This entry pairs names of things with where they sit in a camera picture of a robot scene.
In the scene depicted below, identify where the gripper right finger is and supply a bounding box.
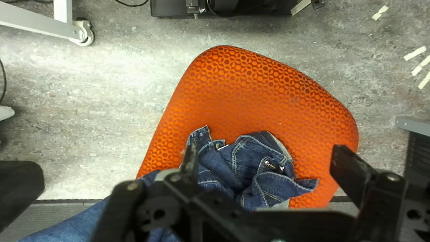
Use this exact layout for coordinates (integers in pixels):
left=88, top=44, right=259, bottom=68
left=330, top=145, right=430, bottom=242

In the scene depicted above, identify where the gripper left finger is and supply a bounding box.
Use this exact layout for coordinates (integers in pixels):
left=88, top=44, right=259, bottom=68
left=91, top=139, right=210, bottom=242

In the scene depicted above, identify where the blue denim cloth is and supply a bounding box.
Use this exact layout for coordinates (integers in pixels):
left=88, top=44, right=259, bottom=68
left=18, top=125, right=319, bottom=242

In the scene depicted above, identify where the office chair with orange seat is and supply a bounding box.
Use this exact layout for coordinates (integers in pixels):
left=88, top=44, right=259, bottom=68
left=0, top=45, right=359, bottom=242

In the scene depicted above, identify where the black vented case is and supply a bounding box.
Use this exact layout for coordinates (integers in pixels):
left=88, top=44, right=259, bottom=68
left=402, top=130, right=430, bottom=199

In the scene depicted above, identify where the grey metal bar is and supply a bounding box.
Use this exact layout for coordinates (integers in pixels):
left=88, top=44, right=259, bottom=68
left=394, top=116, right=430, bottom=137

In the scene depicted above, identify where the white tape strip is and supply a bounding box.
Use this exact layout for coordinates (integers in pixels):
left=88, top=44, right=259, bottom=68
left=403, top=45, right=427, bottom=61
left=372, top=5, right=389, bottom=21
left=418, top=70, right=430, bottom=90
left=411, top=55, right=430, bottom=77

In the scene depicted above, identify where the white object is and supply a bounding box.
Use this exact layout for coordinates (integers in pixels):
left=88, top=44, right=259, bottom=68
left=0, top=105, right=16, bottom=122

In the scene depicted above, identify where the black box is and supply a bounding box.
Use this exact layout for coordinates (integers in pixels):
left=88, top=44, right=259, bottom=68
left=150, top=0, right=298, bottom=18

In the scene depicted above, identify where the white desk leg with foot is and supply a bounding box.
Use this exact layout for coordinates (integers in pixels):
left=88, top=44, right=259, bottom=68
left=0, top=0, right=95, bottom=47

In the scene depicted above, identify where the white flat strip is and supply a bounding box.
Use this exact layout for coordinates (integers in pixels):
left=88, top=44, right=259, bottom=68
left=290, top=0, right=312, bottom=16

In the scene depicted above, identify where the black cable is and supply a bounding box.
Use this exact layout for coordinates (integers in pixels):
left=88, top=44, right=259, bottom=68
left=114, top=0, right=150, bottom=7
left=0, top=57, right=7, bottom=105

